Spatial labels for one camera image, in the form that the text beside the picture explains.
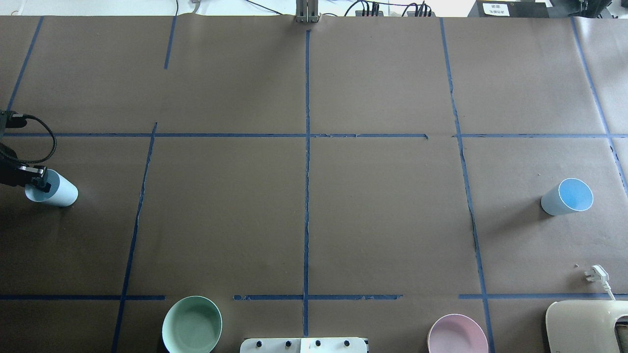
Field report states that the black box with label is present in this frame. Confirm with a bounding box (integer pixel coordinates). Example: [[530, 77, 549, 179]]
[[467, 0, 554, 18]]

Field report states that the light blue cup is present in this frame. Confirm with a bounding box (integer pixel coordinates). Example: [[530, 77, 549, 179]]
[[540, 178, 594, 216], [25, 169, 78, 207]]

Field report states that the white toaster power cable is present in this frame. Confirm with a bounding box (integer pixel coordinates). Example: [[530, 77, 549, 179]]
[[584, 265, 617, 301]]

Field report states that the green bowl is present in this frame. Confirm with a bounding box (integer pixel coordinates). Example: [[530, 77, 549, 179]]
[[161, 296, 223, 353]]

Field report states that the pink bowl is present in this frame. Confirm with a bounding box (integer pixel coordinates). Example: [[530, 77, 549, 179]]
[[426, 314, 490, 353]]

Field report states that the aluminium frame post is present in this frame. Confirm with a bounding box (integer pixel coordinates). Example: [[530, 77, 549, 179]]
[[295, 0, 320, 23]]

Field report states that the cream toaster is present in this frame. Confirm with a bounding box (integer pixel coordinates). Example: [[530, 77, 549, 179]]
[[545, 300, 628, 353]]

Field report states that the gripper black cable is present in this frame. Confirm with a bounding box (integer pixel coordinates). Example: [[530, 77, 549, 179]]
[[11, 114, 57, 164]]

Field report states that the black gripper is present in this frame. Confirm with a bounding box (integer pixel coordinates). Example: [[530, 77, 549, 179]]
[[0, 143, 52, 194]]

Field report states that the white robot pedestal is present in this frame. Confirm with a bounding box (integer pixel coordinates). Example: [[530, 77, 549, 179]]
[[239, 337, 369, 353]]

